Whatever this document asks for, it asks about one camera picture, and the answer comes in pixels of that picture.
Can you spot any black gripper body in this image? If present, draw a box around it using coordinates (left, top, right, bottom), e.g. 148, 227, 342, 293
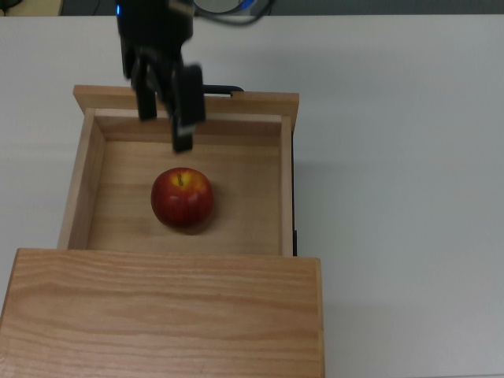
115, 0, 196, 80

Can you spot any red apple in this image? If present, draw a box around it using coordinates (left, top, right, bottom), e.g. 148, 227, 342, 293
150, 167, 215, 229

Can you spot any wooden drawer with black handle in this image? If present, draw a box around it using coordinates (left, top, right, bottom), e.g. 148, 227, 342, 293
57, 84, 300, 257

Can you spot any wooden chest of drawers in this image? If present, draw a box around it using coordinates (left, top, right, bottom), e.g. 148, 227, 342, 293
0, 247, 326, 378

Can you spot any beige desk panel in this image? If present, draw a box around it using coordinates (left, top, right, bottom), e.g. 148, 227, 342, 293
0, 0, 63, 17

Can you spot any thin dark cable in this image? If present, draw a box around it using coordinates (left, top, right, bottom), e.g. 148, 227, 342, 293
195, 0, 276, 27

